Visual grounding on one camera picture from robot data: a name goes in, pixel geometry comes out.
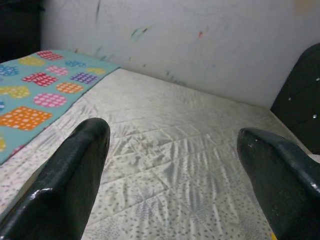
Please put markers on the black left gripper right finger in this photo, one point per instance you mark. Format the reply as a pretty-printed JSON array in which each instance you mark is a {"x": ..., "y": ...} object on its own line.
[{"x": 287, "y": 195}]

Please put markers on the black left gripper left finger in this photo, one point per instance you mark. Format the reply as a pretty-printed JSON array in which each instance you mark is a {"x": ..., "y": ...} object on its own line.
[{"x": 57, "y": 195}]

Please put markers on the black tufted headboard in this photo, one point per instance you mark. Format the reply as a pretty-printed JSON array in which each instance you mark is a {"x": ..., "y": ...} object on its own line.
[{"x": 300, "y": 95}]

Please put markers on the teal blanket with colourful shapes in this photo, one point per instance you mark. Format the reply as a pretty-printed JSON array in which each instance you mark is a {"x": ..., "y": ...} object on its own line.
[{"x": 37, "y": 95}]

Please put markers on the white dotted mattress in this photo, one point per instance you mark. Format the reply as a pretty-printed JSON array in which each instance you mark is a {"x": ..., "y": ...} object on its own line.
[{"x": 162, "y": 137}]

